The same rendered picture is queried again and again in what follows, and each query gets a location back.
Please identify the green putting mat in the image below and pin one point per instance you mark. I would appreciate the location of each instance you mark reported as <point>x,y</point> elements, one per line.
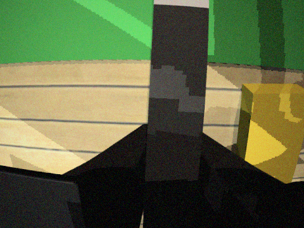
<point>249,32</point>

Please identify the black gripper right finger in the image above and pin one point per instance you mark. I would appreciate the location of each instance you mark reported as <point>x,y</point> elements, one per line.
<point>232,193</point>

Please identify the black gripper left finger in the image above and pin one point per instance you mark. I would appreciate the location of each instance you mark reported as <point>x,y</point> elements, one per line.
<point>107,191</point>

